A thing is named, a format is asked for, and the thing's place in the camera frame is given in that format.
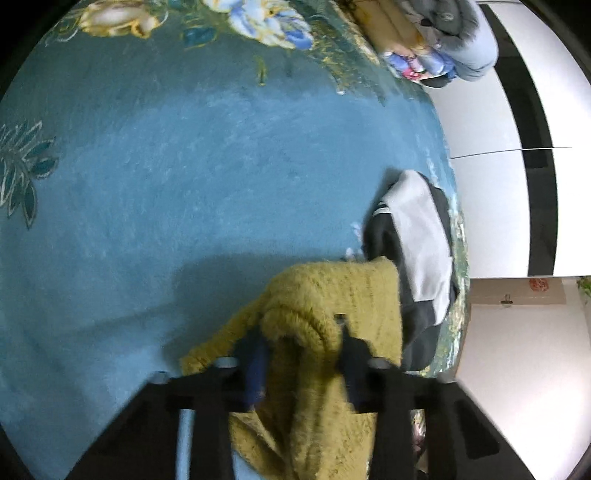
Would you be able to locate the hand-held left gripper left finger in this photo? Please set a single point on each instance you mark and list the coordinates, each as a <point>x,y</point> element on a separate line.
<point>255,369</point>

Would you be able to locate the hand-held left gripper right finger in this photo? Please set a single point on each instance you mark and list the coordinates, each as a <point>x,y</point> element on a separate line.
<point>354,364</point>

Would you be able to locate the mustard knitted sweater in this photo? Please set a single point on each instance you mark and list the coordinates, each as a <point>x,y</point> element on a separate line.
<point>323,304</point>

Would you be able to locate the black and grey jacket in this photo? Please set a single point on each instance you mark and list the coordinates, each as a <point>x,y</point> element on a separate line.
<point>418,240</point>

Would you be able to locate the blue floral blanket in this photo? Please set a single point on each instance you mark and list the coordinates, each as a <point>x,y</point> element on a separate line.
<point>184,184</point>

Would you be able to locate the green plant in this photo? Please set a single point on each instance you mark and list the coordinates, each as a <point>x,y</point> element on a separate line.
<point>584,288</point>

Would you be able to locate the colourful folded cloth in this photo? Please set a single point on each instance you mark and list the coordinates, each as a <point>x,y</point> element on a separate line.
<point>418,62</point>

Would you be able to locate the tan cushion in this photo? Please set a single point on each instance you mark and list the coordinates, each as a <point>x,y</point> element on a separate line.
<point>392,23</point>

